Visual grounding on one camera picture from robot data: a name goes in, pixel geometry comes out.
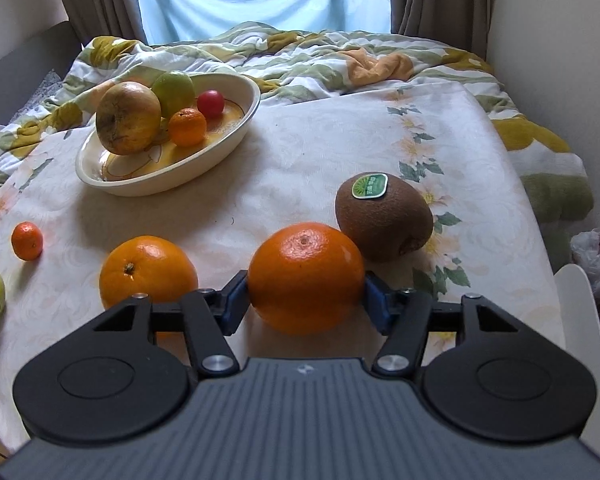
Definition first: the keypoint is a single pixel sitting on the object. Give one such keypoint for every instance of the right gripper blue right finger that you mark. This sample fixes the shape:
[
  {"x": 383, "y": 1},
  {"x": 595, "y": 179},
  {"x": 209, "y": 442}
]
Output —
[{"x": 402, "y": 316}]

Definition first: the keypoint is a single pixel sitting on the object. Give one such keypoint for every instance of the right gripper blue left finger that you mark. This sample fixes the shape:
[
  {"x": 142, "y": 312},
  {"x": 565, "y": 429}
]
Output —
[{"x": 210, "y": 316}]

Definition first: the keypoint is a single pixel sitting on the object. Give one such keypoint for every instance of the large orange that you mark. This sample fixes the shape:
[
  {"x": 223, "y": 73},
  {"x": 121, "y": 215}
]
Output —
[
  {"x": 147, "y": 265},
  {"x": 306, "y": 279}
]

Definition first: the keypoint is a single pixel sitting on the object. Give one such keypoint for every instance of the brown kiwi with sticker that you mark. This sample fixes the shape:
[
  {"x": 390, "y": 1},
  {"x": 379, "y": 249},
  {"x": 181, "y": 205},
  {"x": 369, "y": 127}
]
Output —
[{"x": 383, "y": 215}]

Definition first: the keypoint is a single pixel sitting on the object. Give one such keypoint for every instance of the small mandarin orange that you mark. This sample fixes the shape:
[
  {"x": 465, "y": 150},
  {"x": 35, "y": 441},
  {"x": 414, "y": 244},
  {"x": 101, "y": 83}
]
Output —
[{"x": 27, "y": 241}]

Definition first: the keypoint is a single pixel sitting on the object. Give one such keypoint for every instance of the cream oval fruit bowl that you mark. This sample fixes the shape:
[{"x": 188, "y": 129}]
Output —
[{"x": 167, "y": 166}]

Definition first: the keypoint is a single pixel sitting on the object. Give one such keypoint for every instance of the floral cream tablecloth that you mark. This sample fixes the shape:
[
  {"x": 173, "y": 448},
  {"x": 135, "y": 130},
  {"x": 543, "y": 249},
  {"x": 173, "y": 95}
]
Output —
[{"x": 287, "y": 170}]

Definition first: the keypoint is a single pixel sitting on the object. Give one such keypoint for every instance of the small mandarin in bowl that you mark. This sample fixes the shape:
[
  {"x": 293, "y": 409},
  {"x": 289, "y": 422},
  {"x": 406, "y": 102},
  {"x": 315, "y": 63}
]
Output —
[{"x": 187, "y": 128}]

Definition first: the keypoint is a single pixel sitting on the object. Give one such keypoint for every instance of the white plastic bag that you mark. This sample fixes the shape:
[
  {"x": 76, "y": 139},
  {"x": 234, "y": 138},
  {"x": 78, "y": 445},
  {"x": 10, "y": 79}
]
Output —
[{"x": 585, "y": 251}]

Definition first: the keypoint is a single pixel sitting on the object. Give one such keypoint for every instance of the red cherry tomato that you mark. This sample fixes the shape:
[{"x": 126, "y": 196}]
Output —
[{"x": 211, "y": 104}]

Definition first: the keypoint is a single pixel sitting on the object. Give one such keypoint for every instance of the large brown pear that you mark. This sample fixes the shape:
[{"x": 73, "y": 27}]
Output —
[{"x": 128, "y": 118}]

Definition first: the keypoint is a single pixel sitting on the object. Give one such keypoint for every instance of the green apple in bowl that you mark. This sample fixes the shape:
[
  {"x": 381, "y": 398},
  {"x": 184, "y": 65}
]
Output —
[{"x": 175, "y": 91}]

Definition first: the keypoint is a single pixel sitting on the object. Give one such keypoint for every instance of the green striped floral duvet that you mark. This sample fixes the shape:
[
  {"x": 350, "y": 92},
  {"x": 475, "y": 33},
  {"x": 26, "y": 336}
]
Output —
[{"x": 292, "y": 67}]

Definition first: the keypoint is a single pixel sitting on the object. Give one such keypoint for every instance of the patterned grey pillow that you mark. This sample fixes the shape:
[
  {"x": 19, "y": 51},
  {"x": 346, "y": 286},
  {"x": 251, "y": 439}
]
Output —
[{"x": 49, "y": 85}]

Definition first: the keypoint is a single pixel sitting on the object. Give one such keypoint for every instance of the grey headboard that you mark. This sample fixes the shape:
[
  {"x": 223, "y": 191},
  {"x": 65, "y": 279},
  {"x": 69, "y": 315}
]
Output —
[{"x": 23, "y": 69}]

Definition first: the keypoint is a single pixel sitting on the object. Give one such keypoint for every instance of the right brown curtain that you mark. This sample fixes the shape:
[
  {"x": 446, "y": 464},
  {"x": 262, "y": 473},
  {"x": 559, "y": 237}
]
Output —
[{"x": 462, "y": 24}]

